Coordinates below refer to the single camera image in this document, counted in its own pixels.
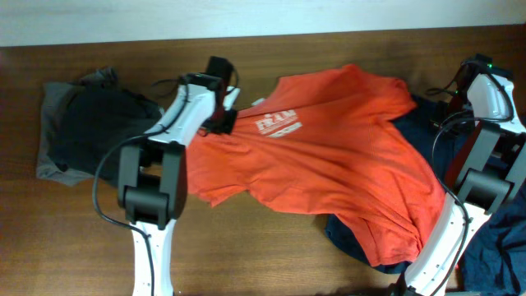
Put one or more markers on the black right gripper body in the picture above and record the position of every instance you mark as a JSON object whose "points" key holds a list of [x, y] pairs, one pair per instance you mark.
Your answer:
{"points": [[459, 107]]}

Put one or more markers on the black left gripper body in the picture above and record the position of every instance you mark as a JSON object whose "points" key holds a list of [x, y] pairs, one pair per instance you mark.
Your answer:
{"points": [[221, 120]]}

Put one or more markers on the orange printed t-shirt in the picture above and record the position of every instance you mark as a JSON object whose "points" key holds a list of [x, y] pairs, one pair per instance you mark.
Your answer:
{"points": [[325, 143]]}

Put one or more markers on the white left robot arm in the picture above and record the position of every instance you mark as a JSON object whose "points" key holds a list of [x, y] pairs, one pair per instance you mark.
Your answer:
{"points": [[152, 175]]}

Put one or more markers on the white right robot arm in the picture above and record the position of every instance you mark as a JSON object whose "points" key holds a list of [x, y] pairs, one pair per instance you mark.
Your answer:
{"points": [[486, 173]]}

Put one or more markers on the black folded garment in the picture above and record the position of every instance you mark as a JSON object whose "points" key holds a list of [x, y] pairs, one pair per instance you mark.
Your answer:
{"points": [[97, 119]]}

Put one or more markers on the navy blue garment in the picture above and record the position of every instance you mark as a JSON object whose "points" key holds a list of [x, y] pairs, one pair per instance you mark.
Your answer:
{"points": [[494, 261]]}

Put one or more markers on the grey folded garment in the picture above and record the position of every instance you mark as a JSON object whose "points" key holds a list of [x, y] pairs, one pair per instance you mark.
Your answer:
{"points": [[57, 95]]}

